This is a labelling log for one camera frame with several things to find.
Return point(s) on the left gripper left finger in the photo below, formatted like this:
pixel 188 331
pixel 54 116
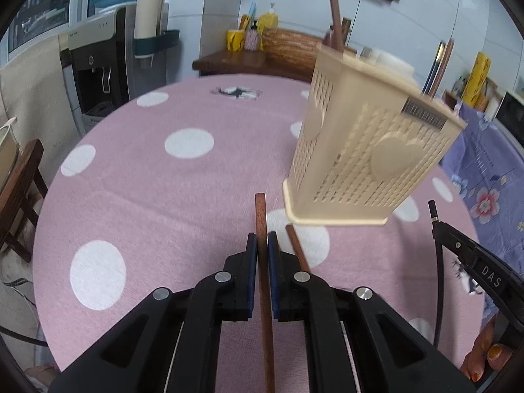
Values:
pixel 169 342

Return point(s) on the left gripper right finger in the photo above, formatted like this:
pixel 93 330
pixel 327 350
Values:
pixel 354 343

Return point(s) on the dark chopstick gold band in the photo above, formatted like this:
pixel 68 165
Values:
pixel 434 68

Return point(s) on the person's right hand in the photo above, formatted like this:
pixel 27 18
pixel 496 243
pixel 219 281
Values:
pixel 485 352

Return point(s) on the purple floral cloth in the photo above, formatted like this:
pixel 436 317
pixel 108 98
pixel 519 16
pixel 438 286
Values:
pixel 487 170

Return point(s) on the pink polka dot tablecloth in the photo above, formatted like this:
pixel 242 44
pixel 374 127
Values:
pixel 163 190

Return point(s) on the white microwave oven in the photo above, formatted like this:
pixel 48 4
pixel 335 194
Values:
pixel 510 113

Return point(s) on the cream plastic utensil holder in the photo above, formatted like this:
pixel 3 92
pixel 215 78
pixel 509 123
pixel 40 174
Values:
pixel 363 147

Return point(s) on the yellow rolled packet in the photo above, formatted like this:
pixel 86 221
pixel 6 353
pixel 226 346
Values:
pixel 476 79

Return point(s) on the small wooden stool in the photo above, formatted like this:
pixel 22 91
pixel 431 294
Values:
pixel 14 196

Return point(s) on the brown white rice cooker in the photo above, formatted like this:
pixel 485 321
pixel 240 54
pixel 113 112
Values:
pixel 385 67

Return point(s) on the grey water dispenser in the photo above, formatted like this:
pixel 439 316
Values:
pixel 100 69

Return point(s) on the dark wooden counter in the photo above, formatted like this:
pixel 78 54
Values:
pixel 248 62

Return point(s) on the yellow mug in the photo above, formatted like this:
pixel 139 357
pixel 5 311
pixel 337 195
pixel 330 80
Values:
pixel 235 40

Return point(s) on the yellow soap dispenser bottle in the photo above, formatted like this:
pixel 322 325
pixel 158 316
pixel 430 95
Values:
pixel 268 19

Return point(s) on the window with frame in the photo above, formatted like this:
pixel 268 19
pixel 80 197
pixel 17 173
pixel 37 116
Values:
pixel 38 19

